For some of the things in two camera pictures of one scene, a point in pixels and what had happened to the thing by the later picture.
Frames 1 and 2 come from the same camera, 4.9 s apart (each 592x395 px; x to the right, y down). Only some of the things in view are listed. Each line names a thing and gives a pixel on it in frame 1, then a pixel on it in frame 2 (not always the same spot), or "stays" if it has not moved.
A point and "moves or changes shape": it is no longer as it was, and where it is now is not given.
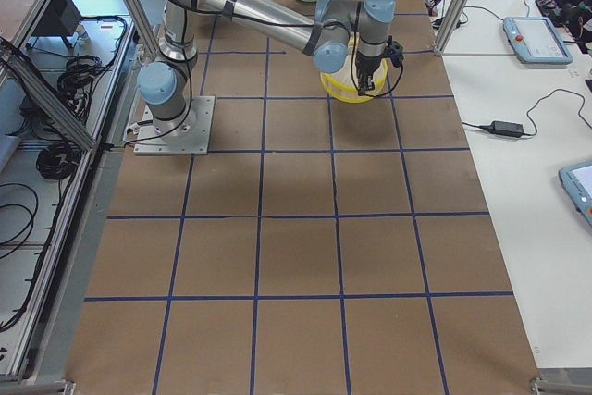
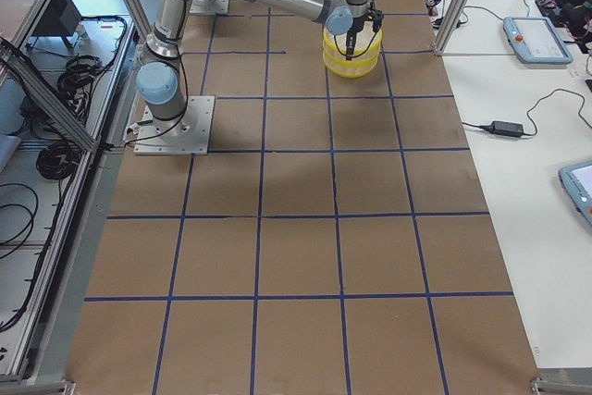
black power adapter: [505, 129] stays
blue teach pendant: [534, 40] stays
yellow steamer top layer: [343, 84] moves or changes shape
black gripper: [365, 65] -> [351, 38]
